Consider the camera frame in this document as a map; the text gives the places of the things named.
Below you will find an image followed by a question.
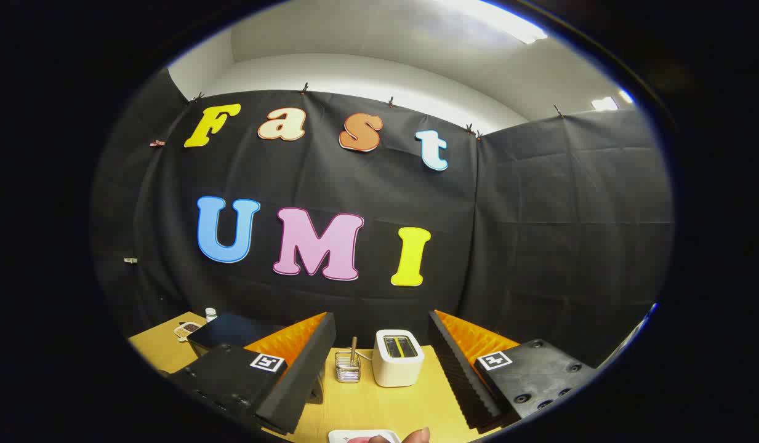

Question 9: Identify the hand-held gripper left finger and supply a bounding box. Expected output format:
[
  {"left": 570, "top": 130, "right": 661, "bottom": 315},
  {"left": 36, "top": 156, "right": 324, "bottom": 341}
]
[{"left": 170, "top": 311, "right": 337, "bottom": 436}]

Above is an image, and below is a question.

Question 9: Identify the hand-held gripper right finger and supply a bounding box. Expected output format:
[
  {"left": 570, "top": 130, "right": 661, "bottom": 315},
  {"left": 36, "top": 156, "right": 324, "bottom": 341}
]
[{"left": 428, "top": 309, "right": 598, "bottom": 431}]

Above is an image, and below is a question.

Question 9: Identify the white square plate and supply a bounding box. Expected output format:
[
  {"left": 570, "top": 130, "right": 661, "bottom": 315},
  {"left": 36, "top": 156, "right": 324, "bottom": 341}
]
[{"left": 328, "top": 429, "right": 401, "bottom": 443}]

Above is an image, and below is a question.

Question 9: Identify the black toaster oven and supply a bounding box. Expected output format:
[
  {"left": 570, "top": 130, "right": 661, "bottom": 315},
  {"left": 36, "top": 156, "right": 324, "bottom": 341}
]
[{"left": 187, "top": 313, "right": 325, "bottom": 405}]

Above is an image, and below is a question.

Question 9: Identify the cream pop-up toaster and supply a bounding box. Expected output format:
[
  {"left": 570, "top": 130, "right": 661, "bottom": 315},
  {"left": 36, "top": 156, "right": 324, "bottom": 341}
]
[{"left": 372, "top": 329, "right": 425, "bottom": 388}]

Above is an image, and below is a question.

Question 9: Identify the black backdrop cloth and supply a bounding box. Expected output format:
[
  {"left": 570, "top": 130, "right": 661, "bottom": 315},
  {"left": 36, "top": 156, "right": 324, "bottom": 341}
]
[{"left": 91, "top": 68, "right": 674, "bottom": 370}]

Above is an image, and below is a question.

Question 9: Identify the ceiling light panel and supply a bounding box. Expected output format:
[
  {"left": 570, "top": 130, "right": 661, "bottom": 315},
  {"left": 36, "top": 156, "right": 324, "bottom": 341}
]
[
  {"left": 441, "top": 0, "right": 549, "bottom": 45},
  {"left": 590, "top": 89, "right": 635, "bottom": 112}
]

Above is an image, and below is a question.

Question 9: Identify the wire utensil holder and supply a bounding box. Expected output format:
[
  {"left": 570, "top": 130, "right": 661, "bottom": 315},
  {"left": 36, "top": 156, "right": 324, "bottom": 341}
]
[{"left": 335, "top": 351, "right": 362, "bottom": 383}]

